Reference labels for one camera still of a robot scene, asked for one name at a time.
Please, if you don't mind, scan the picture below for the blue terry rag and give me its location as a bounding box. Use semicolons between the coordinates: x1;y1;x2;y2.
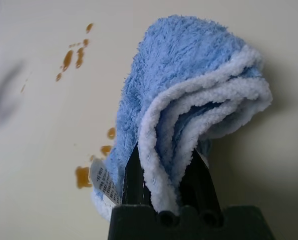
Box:
90;14;274;223

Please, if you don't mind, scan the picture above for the small brown liquid spill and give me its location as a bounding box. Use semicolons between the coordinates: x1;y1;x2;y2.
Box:
20;22;94;95

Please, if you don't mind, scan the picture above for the large brown liquid spill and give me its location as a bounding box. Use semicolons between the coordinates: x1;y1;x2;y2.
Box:
74;126;117;190

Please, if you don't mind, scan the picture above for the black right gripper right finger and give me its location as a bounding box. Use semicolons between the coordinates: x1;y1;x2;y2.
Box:
179;149;224;214

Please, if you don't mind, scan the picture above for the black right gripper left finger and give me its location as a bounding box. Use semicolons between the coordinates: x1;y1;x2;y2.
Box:
122;143;154;208

